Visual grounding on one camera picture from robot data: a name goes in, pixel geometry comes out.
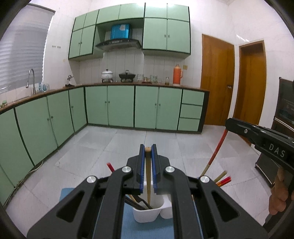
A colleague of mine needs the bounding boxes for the red floral chopstick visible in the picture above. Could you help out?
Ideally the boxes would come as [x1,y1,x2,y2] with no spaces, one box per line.
[216,176,231,187]
[107,162,115,172]

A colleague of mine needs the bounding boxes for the red striped chopstick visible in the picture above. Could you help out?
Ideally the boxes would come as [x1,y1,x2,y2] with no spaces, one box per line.
[200,129,228,176]

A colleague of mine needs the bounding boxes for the plain bamboo chopstick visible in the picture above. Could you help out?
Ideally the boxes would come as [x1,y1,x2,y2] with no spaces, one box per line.
[145,147,151,205]

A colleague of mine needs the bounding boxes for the black chopstick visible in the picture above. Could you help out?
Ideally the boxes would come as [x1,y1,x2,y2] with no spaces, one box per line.
[125,195,152,211]

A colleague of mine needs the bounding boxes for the light wooden chopstick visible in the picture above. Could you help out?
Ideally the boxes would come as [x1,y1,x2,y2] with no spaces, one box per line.
[214,170,227,183]

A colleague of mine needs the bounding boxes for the green lower kitchen cabinets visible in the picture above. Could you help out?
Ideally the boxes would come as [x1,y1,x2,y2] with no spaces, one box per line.
[1,85,209,203]

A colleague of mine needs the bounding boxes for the person's right hand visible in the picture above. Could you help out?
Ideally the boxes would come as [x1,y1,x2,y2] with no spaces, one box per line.
[269,167,289,215]

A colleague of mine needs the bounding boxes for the black appliance at right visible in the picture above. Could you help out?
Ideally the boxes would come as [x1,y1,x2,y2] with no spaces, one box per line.
[255,77,294,187]

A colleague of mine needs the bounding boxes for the right white plastic holder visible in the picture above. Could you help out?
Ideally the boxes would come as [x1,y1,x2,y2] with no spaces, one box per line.
[160,195,173,219]

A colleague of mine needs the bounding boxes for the white plastic holder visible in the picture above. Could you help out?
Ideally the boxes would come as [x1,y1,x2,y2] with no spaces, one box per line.
[160,195,173,219]
[132,183,164,223]

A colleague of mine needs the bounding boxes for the blue table mat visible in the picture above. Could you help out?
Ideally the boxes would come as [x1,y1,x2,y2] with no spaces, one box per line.
[59,187,205,239]

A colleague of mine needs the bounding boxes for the left white plastic holder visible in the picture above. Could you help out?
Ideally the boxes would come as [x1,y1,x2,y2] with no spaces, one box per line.
[132,183,164,223]

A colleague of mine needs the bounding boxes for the right wooden door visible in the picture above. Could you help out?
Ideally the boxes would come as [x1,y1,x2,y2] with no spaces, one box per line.
[233,40,267,124]

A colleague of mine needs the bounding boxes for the wooden door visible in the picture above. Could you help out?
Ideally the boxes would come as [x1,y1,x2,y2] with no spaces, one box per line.
[233,40,267,124]
[200,35,235,125]

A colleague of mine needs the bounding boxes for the left wooden door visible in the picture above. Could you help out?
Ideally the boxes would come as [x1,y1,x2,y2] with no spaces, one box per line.
[200,35,235,125]

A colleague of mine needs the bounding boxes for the orange thermos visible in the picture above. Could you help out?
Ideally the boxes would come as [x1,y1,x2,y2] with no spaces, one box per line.
[173,64,183,85]

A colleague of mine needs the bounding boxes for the white cooking pot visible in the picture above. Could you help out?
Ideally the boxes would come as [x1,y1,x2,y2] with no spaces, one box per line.
[101,69,113,83]

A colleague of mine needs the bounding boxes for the glass jars on counter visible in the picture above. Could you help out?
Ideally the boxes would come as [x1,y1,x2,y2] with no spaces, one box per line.
[137,74,169,85]

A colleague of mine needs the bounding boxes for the black wok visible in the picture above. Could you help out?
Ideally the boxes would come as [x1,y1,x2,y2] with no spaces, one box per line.
[119,70,136,83]

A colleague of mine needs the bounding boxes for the chrome faucet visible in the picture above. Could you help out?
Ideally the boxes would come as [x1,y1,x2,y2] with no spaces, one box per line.
[25,68,36,95]

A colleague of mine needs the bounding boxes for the green upper cabinets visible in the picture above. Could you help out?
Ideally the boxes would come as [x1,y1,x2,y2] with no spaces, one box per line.
[68,3,191,61]

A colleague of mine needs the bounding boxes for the range hood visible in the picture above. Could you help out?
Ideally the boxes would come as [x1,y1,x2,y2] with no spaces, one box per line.
[95,38,141,52]

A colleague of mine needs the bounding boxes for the window blinds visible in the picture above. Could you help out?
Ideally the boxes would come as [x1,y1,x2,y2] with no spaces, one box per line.
[1,4,54,93]

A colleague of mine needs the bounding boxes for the blue box on hood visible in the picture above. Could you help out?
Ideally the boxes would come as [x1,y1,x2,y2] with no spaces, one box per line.
[110,23,132,40]

